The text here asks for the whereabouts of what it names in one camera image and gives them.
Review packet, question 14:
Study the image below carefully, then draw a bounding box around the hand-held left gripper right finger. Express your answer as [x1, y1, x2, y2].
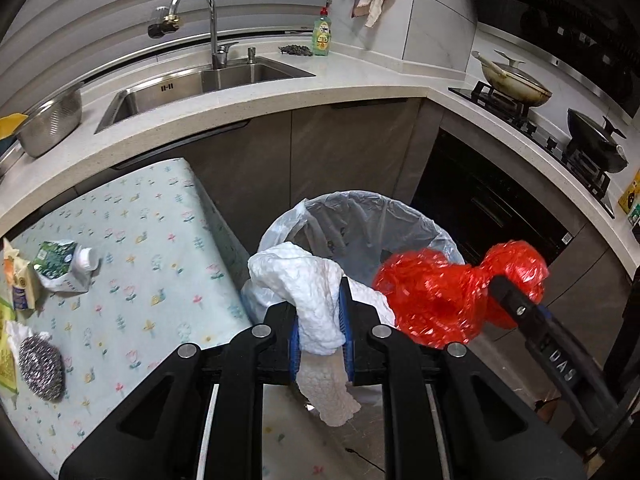
[337, 278, 587, 480]

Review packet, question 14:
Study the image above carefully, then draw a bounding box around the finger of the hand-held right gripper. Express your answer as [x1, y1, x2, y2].
[487, 275, 557, 342]

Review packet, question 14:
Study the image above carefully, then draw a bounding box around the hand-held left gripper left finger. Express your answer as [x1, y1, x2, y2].
[59, 304, 303, 480]

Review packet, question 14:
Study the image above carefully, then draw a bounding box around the white paper towel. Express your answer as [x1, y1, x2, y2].
[247, 241, 397, 429]

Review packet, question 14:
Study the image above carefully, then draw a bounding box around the red plastic bag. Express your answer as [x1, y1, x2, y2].
[372, 240, 550, 351]

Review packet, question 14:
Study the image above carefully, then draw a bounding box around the round trash bin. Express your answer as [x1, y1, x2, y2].
[300, 192, 458, 271]

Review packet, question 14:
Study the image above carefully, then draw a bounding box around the trash bin with clear liner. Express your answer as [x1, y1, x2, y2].
[241, 189, 467, 328]

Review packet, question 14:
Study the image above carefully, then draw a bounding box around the green white milk carton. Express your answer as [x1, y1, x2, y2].
[32, 240, 101, 294]

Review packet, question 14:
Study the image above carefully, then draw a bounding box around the steel wool scrubber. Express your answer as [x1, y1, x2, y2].
[18, 336, 65, 402]

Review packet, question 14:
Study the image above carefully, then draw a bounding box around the clear plastic bag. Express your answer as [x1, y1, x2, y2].
[5, 320, 52, 356]

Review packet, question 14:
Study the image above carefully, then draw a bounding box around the small orange snack packet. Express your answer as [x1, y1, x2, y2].
[2, 237, 44, 311]

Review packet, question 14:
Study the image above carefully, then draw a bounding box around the yellow green snack packet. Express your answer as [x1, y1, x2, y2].
[0, 300, 21, 397]

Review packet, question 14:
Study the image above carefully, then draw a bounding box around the black built-in oven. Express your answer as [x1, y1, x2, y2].
[410, 129, 576, 267]

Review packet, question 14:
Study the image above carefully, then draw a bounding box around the yellow package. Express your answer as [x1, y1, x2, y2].
[617, 169, 640, 241]

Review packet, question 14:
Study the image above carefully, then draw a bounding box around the floral tablecloth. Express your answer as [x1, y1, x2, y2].
[0, 157, 254, 467]

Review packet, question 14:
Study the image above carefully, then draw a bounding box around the black gas stove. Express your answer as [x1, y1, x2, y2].
[447, 81, 616, 219]

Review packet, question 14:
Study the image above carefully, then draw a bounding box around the black wok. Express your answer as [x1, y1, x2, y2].
[566, 108, 630, 175]

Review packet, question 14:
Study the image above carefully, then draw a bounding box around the brown base cabinet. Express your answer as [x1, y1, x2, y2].
[112, 97, 442, 262]

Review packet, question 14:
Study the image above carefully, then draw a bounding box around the cream frying pan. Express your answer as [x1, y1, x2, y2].
[471, 50, 554, 108]

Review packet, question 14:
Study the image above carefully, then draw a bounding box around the glass pan lid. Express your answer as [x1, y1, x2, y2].
[492, 50, 549, 94]

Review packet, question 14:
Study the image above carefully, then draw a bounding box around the steel sink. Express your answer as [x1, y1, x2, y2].
[95, 56, 317, 135]

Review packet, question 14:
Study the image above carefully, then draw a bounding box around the black range hood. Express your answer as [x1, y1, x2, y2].
[457, 0, 640, 122]

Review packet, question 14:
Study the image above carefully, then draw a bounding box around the green dish soap bottle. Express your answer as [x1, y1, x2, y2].
[311, 5, 334, 57]

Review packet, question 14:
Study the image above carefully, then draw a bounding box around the steel colander bowl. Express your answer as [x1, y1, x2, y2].
[15, 82, 85, 159]

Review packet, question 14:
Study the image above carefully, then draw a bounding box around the chrome faucet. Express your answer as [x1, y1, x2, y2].
[147, 0, 240, 71]

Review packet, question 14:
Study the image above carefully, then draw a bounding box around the yellow blue draining bowl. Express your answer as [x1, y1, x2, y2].
[0, 112, 29, 141]

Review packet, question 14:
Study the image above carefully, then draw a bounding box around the grey window blind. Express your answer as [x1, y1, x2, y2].
[0, 0, 334, 127]

